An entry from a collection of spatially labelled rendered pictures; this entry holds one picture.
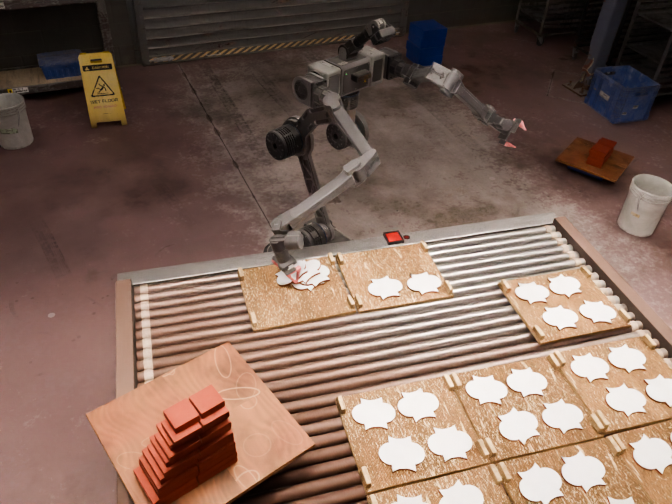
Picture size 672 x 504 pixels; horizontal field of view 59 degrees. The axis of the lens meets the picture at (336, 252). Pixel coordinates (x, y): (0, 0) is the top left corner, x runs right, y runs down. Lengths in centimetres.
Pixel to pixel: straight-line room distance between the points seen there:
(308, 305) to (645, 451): 127
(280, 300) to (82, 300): 181
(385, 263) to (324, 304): 37
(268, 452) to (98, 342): 199
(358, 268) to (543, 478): 110
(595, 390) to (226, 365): 129
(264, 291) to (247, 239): 178
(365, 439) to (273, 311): 65
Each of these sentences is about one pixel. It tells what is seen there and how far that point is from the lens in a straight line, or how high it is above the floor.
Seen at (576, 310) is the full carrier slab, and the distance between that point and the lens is 262.
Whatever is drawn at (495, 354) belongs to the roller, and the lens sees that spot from 236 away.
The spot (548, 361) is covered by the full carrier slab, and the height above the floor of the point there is 94.
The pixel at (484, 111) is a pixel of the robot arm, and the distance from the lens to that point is 294.
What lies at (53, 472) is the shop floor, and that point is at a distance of 323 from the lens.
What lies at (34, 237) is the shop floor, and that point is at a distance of 455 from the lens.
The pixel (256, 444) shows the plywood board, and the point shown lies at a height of 104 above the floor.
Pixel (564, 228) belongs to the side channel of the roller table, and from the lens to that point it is 303.
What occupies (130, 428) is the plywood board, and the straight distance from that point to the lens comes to 197.
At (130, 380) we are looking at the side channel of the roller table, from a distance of 220.
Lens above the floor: 262
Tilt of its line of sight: 40 degrees down
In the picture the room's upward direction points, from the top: 4 degrees clockwise
